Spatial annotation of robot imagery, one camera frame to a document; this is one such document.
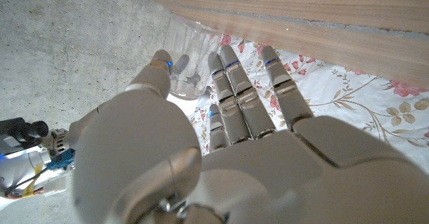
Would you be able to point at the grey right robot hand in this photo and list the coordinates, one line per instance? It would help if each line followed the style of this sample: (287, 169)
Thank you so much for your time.
(80, 125)

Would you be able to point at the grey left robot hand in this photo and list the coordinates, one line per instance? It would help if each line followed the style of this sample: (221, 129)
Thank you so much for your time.
(268, 170)

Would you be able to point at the clear bottle with white cap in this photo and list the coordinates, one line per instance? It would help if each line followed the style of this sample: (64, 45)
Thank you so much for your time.
(191, 49)

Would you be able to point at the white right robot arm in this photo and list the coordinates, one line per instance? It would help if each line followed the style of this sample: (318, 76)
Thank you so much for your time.
(20, 163)

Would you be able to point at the floral rose backdrop cloth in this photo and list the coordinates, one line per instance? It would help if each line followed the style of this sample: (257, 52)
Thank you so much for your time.
(352, 96)

